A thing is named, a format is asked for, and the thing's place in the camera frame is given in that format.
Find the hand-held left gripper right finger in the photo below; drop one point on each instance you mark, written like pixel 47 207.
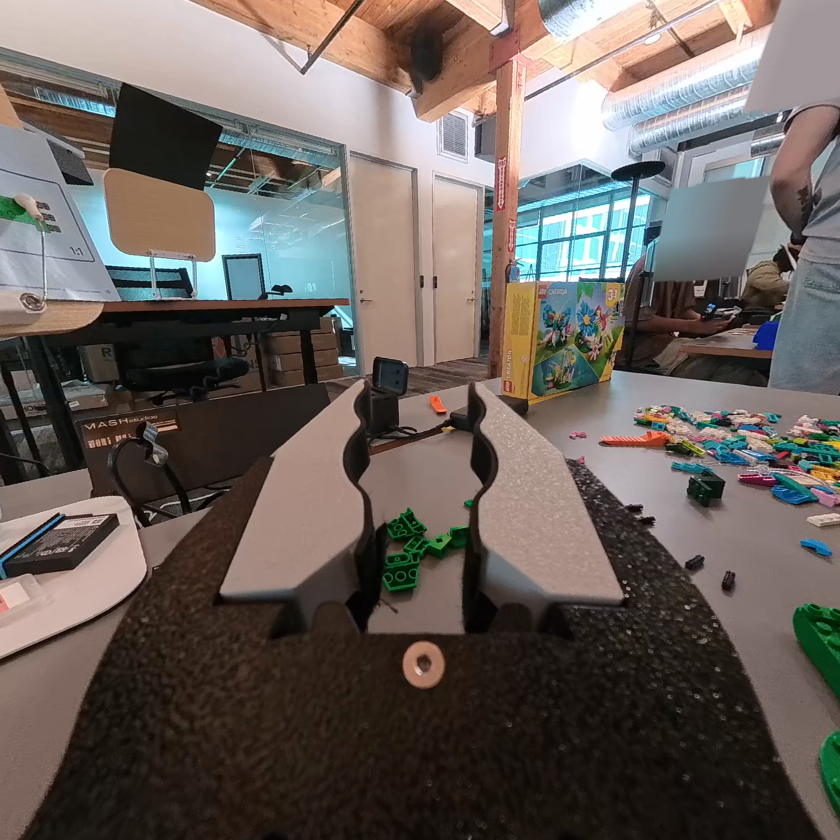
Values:
pixel 541 518

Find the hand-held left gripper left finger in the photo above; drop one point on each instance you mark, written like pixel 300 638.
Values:
pixel 302 518

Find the grey desk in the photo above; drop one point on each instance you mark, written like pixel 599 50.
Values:
pixel 623 472

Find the brown standing desk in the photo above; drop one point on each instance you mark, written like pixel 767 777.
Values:
pixel 229 312

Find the black printed cabinet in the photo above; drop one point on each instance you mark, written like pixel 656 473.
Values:
pixel 229 430

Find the pile of small green bricks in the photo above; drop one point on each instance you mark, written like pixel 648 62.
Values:
pixel 400 577

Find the orange brick separator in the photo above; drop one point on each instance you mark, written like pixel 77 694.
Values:
pixel 633 439

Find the black power bank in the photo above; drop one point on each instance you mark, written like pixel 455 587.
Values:
pixel 461 418

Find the stack of cardboard boxes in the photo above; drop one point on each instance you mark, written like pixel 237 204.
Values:
pixel 295 361

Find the black battery charger case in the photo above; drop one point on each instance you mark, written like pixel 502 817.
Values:
pixel 390 377

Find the dark green brick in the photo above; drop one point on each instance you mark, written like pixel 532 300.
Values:
pixel 706 490

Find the yellow toy brick box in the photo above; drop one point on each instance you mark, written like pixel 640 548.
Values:
pixel 564 338

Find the black office chair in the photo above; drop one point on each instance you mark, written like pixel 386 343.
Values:
pixel 177 371

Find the pile of colourful bricks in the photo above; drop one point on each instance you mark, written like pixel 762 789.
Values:
pixel 741 439

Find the white tray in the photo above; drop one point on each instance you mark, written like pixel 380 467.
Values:
pixel 98 590

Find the black battery with blue edge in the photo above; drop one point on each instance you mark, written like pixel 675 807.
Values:
pixel 62 544

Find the black framed screen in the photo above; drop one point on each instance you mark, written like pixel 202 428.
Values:
pixel 244 277

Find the red fire extinguisher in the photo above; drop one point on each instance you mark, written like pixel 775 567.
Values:
pixel 512 270

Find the wooden work table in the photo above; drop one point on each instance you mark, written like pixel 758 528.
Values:
pixel 722 344

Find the white cardboard box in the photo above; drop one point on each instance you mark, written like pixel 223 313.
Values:
pixel 98 362

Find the white door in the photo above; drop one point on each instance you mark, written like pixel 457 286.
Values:
pixel 384 259
pixel 457 266

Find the blue curved brick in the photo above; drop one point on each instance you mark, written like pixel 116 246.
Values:
pixel 816 547

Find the blue storage bin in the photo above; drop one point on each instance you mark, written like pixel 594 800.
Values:
pixel 766 334

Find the clear case with pink label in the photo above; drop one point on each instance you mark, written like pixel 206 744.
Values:
pixel 16 598

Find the long green plate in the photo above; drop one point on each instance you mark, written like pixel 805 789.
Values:
pixel 820 643

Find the small wooden document stand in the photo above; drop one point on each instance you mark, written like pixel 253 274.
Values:
pixel 159 213

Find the black floor lamp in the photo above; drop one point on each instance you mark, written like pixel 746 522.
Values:
pixel 636 170

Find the building instruction booklet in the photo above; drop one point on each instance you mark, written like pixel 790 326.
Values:
pixel 39 259

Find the black tilted panel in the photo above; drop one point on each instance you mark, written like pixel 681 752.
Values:
pixel 161 131

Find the dark textured panel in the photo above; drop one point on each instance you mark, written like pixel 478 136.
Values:
pixel 72 164

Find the black ceiling speaker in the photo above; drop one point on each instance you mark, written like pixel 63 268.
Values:
pixel 425 60

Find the black ceiling rod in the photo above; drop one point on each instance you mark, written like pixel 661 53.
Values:
pixel 332 37

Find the black wall speaker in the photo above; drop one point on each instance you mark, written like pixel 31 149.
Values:
pixel 485 139

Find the white wall vent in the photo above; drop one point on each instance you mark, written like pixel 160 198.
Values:
pixel 453 136

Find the silver air duct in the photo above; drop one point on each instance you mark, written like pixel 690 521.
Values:
pixel 577 18
pixel 669 88
pixel 669 131

